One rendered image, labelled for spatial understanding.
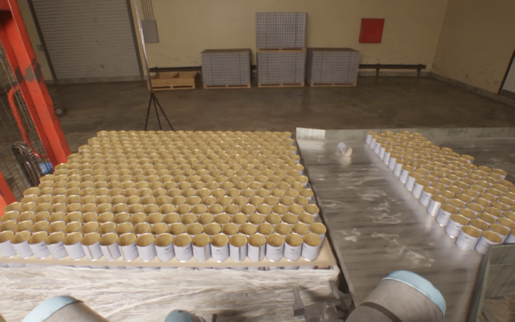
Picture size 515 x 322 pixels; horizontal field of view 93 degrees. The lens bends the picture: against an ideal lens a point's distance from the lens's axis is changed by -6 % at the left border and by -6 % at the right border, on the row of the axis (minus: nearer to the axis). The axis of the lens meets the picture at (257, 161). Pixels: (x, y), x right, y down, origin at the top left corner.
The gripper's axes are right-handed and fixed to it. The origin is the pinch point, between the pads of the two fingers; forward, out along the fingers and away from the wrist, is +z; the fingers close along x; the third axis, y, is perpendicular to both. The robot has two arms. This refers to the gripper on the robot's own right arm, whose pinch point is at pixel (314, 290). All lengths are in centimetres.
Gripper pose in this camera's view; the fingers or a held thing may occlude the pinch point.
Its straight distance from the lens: 104.5
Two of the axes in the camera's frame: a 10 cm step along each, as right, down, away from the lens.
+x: 9.9, -1.1, 1.2
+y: 0.8, 9.6, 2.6
